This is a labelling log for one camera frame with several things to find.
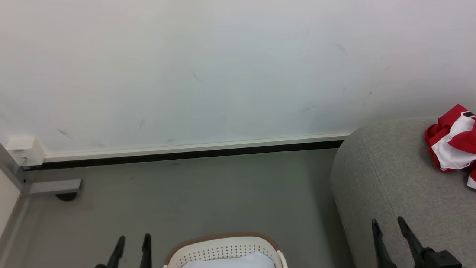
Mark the white wall socket box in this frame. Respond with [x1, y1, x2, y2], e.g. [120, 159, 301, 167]
[6, 137, 46, 167]

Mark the grey metal frame post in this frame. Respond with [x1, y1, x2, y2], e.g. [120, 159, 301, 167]
[0, 143, 33, 268]

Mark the grey fabric sofa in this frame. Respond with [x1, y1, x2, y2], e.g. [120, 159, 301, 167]
[330, 116, 476, 268]

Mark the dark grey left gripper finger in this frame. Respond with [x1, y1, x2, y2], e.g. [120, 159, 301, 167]
[107, 236, 126, 268]
[140, 233, 152, 268]

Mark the white laundry basket brown rim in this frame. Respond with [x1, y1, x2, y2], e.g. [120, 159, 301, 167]
[163, 233, 289, 268]

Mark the pale white cloth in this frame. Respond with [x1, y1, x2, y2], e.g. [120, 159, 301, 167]
[181, 252, 276, 268]

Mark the red and white jersey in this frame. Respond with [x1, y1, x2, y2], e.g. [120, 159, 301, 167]
[425, 104, 476, 190]

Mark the grey metal foot bracket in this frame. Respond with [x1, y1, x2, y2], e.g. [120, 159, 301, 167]
[28, 179, 82, 196]

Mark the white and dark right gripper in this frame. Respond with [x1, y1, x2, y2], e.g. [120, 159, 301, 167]
[371, 216, 463, 268]

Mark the white baseboard strip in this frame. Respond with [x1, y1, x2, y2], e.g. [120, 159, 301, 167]
[43, 132, 352, 163]

